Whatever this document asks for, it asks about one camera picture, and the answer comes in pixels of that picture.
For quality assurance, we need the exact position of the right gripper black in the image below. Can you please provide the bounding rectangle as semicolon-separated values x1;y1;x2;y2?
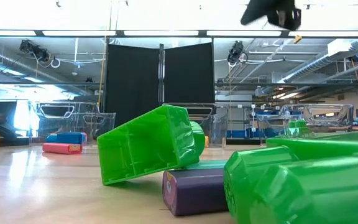
239;0;303;31

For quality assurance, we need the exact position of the green chunky toy block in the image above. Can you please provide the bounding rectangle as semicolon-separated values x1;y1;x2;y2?
96;104;206;187
223;131;358;224
285;119;313;137

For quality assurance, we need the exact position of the teal slim toy block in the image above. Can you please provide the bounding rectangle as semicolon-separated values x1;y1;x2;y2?
185;159;229;171

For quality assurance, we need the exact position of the clear plastic bin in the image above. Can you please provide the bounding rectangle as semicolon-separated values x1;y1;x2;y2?
255;103;355;140
29;101;117;146
162;102;230;149

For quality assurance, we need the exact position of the black folding divider screen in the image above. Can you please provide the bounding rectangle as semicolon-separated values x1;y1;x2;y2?
103;42;216;144

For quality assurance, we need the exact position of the purple slim toy block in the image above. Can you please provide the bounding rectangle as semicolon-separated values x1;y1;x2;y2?
162;167;230;217

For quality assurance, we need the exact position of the blue chunky toy block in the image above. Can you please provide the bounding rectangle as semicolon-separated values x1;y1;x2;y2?
45;131;86;145

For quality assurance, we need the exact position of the red slim toy block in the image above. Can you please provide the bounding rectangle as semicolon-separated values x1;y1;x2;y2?
42;142;84;156

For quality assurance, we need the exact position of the grey ceiling pipe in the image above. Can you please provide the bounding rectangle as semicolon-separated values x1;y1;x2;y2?
0;44;94;96

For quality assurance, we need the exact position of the person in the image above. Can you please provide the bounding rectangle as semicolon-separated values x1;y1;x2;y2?
0;111;14;133

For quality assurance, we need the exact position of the silver ventilation duct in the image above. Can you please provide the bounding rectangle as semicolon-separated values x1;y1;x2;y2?
254;53;334;98

